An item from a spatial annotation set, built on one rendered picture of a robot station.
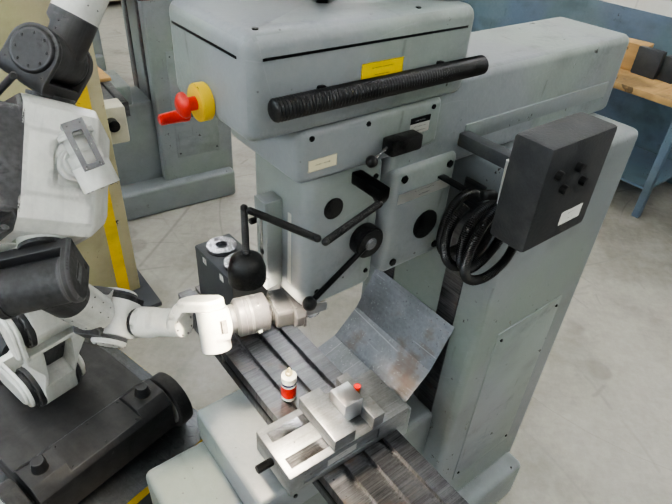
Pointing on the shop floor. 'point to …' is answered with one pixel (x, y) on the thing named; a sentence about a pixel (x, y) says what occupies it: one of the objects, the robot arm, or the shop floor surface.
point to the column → (498, 322)
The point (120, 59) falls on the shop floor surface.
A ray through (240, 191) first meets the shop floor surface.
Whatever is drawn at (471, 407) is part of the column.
